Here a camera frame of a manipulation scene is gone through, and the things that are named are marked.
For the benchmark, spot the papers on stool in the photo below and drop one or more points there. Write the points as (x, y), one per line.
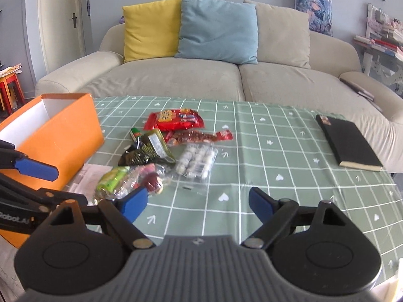
(11, 70)

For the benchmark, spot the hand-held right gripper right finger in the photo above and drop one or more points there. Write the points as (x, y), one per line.
(261, 201)

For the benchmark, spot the red snack packet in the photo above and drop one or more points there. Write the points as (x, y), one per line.
(176, 119)

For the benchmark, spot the beige pillow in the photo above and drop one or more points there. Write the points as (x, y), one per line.
(283, 34)

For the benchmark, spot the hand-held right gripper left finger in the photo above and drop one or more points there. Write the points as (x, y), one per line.
(135, 203)

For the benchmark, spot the red stool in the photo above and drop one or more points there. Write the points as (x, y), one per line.
(11, 88)

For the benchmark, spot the printed figure pillow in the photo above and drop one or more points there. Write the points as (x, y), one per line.
(314, 9)

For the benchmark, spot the dark red sausage packet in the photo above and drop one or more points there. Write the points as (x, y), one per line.
(195, 137)

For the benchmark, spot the white door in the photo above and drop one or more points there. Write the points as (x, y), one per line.
(59, 19)

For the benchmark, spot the yellow pillow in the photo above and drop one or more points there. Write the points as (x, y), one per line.
(148, 28)

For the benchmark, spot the printed paper sheet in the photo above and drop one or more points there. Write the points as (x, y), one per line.
(88, 176)

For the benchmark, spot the black notebook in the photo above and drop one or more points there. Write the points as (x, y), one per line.
(349, 141)

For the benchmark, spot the beige sofa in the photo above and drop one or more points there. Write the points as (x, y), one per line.
(176, 78)

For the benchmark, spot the green stick snack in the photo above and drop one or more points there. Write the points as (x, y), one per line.
(136, 133)

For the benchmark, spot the dark green snack packet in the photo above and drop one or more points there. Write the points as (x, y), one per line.
(148, 151)

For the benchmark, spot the green checked tablecloth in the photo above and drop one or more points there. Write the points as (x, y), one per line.
(283, 179)

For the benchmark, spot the light blue pillow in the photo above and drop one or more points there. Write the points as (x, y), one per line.
(217, 28)

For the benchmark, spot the clear packet of mixed sweets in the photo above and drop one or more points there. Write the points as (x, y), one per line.
(126, 179)

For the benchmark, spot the clear packet of white candies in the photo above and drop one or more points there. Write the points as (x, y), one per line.
(196, 160)

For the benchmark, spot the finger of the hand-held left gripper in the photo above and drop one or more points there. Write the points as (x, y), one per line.
(47, 196)
(37, 169)

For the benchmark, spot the white rack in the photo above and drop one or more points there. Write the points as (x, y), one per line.
(377, 66)

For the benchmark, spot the stack of books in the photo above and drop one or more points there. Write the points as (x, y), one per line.
(377, 44)

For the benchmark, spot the orange cardboard box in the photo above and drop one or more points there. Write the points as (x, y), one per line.
(63, 132)

